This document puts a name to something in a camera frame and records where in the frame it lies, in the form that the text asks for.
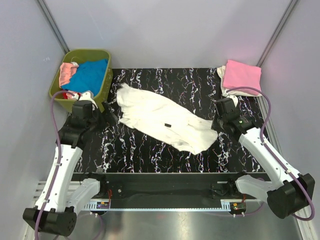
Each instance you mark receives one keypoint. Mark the white slotted cable duct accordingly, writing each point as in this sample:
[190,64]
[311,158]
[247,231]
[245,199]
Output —
[96,206]

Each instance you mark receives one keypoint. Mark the salmon pink t shirt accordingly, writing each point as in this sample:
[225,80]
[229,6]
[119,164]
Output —
[67,70]

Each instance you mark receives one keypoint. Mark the folded pink t shirt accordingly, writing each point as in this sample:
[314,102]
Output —
[239,74]

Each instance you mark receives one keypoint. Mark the folded cream t shirt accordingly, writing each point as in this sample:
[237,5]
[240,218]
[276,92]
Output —
[221,72]

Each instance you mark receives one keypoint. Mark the white printed t shirt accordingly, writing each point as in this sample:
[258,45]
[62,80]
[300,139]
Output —
[163,119]

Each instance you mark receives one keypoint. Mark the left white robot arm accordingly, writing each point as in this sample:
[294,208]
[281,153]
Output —
[55,212]

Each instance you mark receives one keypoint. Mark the blue t shirt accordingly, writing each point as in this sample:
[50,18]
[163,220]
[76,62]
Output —
[88,77]

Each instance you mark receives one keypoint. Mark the black marble pattern mat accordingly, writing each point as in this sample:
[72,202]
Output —
[120,149]

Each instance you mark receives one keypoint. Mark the aluminium frame rail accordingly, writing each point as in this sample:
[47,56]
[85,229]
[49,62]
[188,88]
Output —
[41,185]

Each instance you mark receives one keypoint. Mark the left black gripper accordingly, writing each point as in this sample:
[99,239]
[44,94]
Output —
[110,118]

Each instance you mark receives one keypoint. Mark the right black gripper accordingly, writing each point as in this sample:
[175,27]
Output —
[214,123]

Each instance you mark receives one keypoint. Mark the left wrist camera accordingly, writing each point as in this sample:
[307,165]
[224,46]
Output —
[88,96]

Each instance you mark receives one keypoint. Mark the red t shirt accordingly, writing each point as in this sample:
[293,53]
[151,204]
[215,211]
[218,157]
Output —
[70,95]

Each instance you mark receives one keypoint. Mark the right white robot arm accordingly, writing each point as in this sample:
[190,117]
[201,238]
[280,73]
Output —
[288,191]

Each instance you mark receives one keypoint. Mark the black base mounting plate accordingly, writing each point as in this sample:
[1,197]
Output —
[170,191]

